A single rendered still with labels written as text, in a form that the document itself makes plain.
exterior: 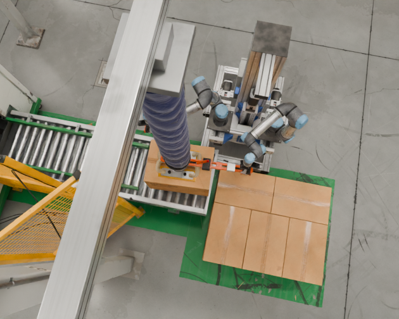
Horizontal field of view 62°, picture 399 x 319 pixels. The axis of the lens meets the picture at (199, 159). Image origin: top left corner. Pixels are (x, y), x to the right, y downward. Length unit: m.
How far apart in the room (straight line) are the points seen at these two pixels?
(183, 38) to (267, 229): 2.53
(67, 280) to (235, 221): 2.64
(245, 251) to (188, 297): 0.95
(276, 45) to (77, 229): 1.86
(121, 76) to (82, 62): 3.84
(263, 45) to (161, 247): 2.58
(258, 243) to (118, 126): 2.67
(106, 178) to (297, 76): 4.00
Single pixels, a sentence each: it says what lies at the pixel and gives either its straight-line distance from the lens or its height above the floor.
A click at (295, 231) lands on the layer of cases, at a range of 3.60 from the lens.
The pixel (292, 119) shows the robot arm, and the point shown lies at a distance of 2.63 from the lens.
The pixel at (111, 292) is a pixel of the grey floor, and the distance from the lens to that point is 4.15.
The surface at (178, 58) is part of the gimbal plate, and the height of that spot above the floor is 2.87.
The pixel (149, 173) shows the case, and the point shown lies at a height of 1.07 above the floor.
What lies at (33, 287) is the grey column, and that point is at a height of 2.40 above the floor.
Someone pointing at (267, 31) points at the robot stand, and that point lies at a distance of 2.49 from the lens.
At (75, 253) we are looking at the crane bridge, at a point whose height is 3.05.
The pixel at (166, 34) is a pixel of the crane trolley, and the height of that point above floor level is 2.96.
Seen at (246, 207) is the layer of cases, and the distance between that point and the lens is 3.51.
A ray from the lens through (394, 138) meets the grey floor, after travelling 4.90.
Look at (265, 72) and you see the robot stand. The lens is 2.31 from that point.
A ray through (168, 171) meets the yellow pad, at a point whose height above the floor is 1.12.
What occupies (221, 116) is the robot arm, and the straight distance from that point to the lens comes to 2.98.
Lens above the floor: 4.00
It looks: 75 degrees down
